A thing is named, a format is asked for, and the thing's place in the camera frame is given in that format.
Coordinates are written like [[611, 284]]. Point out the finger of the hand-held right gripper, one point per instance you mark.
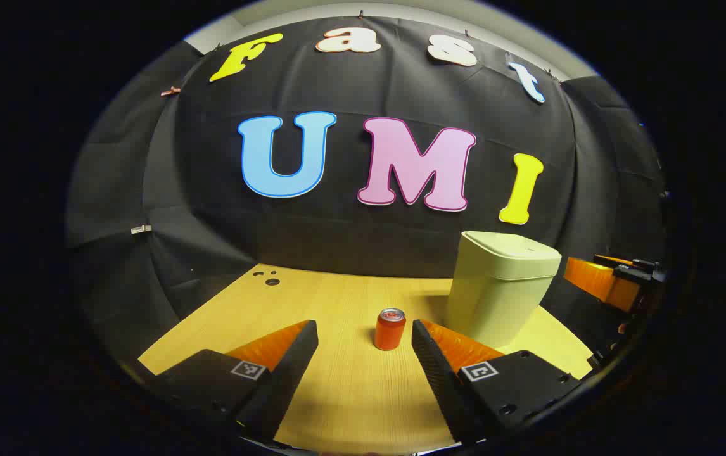
[[613, 259], [600, 284]]

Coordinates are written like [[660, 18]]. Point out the wooden desktop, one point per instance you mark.
[[350, 392]]

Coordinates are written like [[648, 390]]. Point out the orange pop can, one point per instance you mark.
[[389, 334]]

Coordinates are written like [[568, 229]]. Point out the copper metal clip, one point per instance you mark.
[[171, 91]]

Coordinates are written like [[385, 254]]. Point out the green desktop garbage bin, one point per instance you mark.
[[496, 297]]

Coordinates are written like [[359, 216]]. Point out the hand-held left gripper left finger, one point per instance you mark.
[[287, 373]]

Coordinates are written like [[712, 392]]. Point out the silver metal clip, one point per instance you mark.
[[140, 228]]

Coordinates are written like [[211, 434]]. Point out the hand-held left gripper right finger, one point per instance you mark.
[[439, 373]]

